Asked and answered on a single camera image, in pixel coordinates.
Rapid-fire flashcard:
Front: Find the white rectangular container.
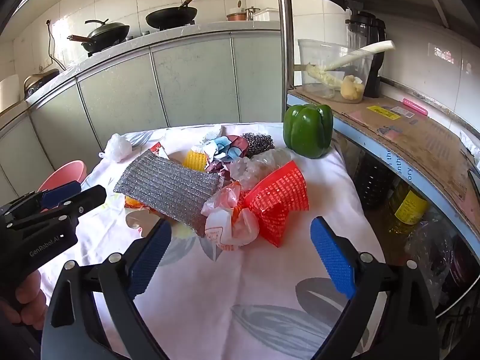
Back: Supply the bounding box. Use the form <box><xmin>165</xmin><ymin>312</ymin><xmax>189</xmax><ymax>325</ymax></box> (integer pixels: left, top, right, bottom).
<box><xmin>253</xmin><ymin>7</ymin><xmax>280</xmax><ymax>21</ymax></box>

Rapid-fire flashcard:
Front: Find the yellow foam net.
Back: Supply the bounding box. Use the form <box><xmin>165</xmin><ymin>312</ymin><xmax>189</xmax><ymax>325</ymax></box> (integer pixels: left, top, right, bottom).
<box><xmin>182</xmin><ymin>149</ymin><xmax>209</xmax><ymax>172</ymax></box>

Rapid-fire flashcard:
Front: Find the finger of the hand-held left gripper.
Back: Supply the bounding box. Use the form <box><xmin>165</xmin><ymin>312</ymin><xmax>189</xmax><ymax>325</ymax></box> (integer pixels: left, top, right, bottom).
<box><xmin>0</xmin><ymin>181</ymin><xmax>82</xmax><ymax>223</ymax></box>
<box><xmin>7</xmin><ymin>185</ymin><xmax>108</xmax><ymax>230</ymax></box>

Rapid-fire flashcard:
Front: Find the person's left hand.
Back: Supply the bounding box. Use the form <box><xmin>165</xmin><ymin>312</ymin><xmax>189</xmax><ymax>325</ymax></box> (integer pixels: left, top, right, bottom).
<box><xmin>13</xmin><ymin>270</ymin><xmax>50</xmax><ymax>331</ymax></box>

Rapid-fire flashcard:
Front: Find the grey kitchen cabinet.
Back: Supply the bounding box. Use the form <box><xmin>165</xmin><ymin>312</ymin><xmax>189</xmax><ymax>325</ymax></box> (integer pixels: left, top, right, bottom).
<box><xmin>0</xmin><ymin>20</ymin><xmax>286</xmax><ymax>196</ymax></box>

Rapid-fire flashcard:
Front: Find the silver scouring cloth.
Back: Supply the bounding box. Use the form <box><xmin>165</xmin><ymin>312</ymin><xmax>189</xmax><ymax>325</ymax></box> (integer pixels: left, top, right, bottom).
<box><xmin>113</xmin><ymin>152</ymin><xmax>226</xmax><ymax>238</ymax></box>

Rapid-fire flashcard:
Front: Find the crumpled colourful paper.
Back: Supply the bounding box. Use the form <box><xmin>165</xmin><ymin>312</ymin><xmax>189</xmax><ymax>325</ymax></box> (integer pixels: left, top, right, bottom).
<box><xmin>202</xmin><ymin>135</ymin><xmax>250</xmax><ymax>173</ymax></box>

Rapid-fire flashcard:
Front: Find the corn cob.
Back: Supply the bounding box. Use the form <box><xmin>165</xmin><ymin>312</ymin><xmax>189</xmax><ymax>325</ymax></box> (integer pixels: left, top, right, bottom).
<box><xmin>305</xmin><ymin>63</ymin><xmax>344</xmax><ymax>89</ymax></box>

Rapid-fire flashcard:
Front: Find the clear plastic bag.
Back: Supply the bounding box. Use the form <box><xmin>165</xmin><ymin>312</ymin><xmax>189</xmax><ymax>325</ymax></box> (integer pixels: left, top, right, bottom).
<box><xmin>405</xmin><ymin>217</ymin><xmax>458</xmax><ymax>308</ymax></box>

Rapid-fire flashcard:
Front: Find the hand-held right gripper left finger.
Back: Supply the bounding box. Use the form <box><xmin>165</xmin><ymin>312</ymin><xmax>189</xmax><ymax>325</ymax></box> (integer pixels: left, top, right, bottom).
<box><xmin>40</xmin><ymin>218</ymin><xmax>172</xmax><ymax>360</ymax></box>

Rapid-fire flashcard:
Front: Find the yellow potato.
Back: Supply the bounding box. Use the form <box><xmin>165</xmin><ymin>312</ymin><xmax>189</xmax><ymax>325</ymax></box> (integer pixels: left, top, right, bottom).
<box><xmin>340</xmin><ymin>75</ymin><xmax>365</xmax><ymax>103</ymax></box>

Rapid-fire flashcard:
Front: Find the rice cooker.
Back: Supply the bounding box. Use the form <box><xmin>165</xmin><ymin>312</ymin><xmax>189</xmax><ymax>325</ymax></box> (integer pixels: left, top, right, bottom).
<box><xmin>23</xmin><ymin>68</ymin><xmax>61</xmax><ymax>98</ymax></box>

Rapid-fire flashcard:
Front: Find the green bell pepper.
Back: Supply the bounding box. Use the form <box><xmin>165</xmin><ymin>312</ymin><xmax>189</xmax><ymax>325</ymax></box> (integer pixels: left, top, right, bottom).
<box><xmin>283</xmin><ymin>104</ymin><xmax>334</xmax><ymax>159</ymax></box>

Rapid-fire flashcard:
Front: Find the black wok with lid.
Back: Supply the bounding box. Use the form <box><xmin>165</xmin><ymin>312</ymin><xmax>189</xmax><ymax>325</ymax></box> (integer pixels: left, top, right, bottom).
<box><xmin>67</xmin><ymin>19</ymin><xmax>130</xmax><ymax>53</ymax></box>

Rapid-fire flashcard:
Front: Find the pink plastic bucket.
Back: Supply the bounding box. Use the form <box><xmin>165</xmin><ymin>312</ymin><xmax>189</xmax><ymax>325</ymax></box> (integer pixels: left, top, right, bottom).
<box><xmin>37</xmin><ymin>160</ymin><xmax>88</xmax><ymax>212</ymax></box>

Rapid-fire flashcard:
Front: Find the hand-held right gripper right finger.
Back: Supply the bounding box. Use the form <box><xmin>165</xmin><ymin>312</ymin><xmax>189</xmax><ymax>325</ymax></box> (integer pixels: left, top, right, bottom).
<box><xmin>310</xmin><ymin>216</ymin><xmax>440</xmax><ymax>360</ymax></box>

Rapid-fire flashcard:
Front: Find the oil bottle yellow label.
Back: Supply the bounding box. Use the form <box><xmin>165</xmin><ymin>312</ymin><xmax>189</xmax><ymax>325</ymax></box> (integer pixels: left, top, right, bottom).
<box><xmin>386</xmin><ymin>180</ymin><xmax>430</xmax><ymax>237</ymax></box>

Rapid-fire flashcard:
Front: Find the brown cardboard sheet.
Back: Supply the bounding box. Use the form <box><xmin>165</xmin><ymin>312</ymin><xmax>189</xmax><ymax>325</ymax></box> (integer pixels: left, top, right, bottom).
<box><xmin>292</xmin><ymin>86</ymin><xmax>480</xmax><ymax>229</ymax></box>

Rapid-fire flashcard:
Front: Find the black power cable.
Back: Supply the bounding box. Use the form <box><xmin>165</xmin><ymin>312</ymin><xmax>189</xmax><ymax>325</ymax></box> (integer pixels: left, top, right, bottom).
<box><xmin>46</xmin><ymin>19</ymin><xmax>67</xmax><ymax>70</ymax></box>

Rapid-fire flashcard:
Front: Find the clear plastic container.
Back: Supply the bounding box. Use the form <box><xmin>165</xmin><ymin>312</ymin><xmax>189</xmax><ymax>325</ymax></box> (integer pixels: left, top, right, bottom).
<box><xmin>297</xmin><ymin>38</ymin><xmax>376</xmax><ymax>104</ymax></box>

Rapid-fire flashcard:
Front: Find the white leek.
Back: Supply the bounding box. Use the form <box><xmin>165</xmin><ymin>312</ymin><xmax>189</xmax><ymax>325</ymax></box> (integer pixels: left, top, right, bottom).
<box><xmin>324</xmin><ymin>40</ymin><xmax>396</xmax><ymax>72</ymax></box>

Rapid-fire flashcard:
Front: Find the clear plastic wrap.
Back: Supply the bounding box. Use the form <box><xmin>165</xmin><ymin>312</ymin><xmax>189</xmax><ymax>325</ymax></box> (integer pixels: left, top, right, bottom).
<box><xmin>229</xmin><ymin>149</ymin><xmax>292</xmax><ymax>190</ymax></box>

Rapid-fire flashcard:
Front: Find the red printed mesh bag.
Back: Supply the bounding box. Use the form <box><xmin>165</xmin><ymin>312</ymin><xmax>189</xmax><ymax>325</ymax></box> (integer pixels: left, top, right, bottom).
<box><xmin>240</xmin><ymin>160</ymin><xmax>310</xmax><ymax>248</ymax></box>

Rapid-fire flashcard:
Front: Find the white box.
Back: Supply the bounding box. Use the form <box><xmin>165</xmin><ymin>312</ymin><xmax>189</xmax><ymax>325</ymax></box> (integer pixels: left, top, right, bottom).
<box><xmin>0</xmin><ymin>74</ymin><xmax>21</xmax><ymax>113</ymax></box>

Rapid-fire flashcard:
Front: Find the steel wool scrubber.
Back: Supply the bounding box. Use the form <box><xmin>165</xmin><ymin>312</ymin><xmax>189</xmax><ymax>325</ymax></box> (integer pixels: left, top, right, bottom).
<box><xmin>240</xmin><ymin>132</ymin><xmax>274</xmax><ymax>154</ymax></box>

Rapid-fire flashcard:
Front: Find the pink pen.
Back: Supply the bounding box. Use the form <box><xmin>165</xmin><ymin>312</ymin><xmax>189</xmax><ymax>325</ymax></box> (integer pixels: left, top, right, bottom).
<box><xmin>402</xmin><ymin>97</ymin><xmax>429</xmax><ymax>116</ymax></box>

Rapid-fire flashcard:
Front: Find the black plastic basket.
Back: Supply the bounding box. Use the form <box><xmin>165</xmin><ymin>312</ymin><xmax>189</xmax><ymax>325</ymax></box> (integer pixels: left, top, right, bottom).
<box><xmin>352</xmin><ymin>154</ymin><xmax>398</xmax><ymax>209</ymax></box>

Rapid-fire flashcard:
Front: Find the black blender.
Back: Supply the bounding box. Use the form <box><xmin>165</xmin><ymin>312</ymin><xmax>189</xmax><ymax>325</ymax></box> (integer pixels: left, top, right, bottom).
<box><xmin>345</xmin><ymin>2</ymin><xmax>387</xmax><ymax>98</ymax></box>

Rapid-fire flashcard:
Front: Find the white floral cloth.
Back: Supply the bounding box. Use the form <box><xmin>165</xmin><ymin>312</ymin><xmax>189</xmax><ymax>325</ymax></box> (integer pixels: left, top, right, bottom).
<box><xmin>37</xmin><ymin>122</ymin><xmax>387</xmax><ymax>360</ymax></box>

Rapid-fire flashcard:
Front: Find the crumpled white plastic bag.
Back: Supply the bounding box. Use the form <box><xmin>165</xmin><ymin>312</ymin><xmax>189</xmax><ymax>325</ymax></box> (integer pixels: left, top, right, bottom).
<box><xmin>99</xmin><ymin>133</ymin><xmax>133</xmax><ymax>163</ymax></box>

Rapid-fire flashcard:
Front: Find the metal shelf rack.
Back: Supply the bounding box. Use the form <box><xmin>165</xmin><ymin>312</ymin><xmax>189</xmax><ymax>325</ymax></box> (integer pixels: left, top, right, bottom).
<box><xmin>275</xmin><ymin>0</ymin><xmax>480</xmax><ymax>323</ymax></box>

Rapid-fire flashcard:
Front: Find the black frying pan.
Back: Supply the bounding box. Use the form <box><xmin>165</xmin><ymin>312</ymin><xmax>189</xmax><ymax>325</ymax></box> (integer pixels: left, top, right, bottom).
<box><xmin>145</xmin><ymin>0</ymin><xmax>208</xmax><ymax>30</ymax></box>

